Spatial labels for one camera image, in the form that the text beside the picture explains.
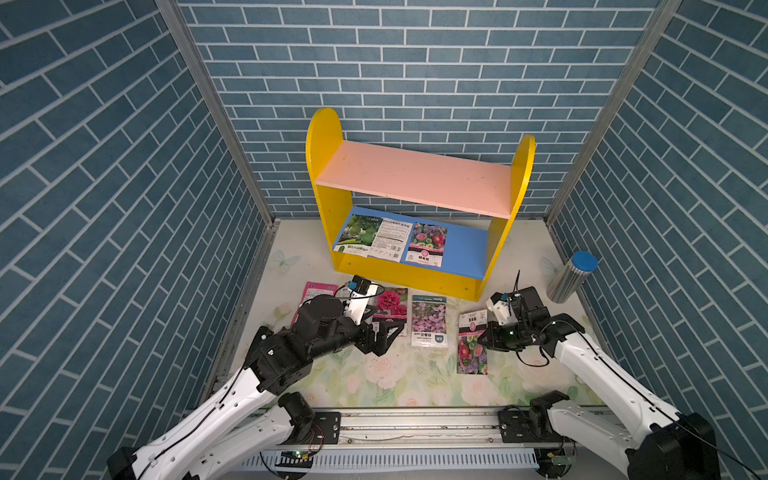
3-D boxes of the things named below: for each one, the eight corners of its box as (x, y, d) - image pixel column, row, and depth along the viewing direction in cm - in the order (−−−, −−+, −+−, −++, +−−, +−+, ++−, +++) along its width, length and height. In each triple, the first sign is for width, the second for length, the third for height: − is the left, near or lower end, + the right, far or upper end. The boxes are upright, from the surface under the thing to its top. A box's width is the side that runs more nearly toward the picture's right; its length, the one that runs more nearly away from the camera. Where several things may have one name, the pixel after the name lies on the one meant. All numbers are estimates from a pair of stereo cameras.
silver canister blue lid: (541, 295, 101) (565, 263, 87) (569, 261, 111) (594, 226, 97) (562, 309, 98) (590, 277, 84) (588, 272, 108) (617, 238, 93)
